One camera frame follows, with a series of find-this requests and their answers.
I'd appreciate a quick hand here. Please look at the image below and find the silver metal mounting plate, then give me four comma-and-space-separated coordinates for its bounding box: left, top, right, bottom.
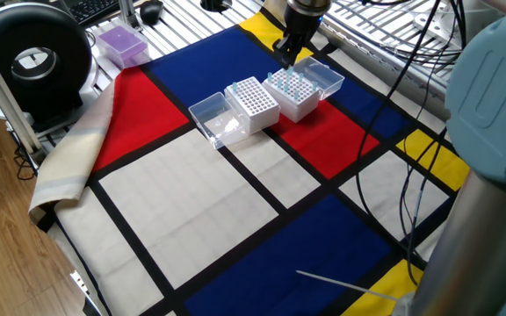
413, 11, 463, 45

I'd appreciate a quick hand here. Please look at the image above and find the clear box purple tip rack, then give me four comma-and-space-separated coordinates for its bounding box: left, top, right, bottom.
91, 21, 152, 70

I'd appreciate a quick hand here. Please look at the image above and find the colour block tablecloth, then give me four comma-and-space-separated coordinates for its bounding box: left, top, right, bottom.
48, 8, 472, 316

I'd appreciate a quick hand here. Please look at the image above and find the black computer mouse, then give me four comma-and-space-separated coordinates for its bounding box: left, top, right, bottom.
140, 0, 165, 26

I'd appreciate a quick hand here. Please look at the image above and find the thin black floor cable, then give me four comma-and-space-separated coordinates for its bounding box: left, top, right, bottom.
11, 142, 38, 182

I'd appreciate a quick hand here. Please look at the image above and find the black keyboard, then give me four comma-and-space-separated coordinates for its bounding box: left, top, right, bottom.
57, 0, 125, 25

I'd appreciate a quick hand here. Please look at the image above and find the aluminium profile frame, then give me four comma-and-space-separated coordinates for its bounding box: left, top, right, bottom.
0, 25, 47, 166

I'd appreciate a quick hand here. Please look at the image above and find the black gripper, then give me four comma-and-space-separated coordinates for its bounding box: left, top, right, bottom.
272, 6, 324, 68

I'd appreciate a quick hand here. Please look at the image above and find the white pipette tip box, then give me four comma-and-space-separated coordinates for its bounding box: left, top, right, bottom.
262, 55, 346, 125
188, 76, 281, 150

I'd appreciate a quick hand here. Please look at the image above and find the black round machine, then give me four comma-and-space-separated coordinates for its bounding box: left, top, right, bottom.
0, 2, 95, 124

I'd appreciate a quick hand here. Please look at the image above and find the black round object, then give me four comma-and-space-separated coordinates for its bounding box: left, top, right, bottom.
199, 0, 233, 13

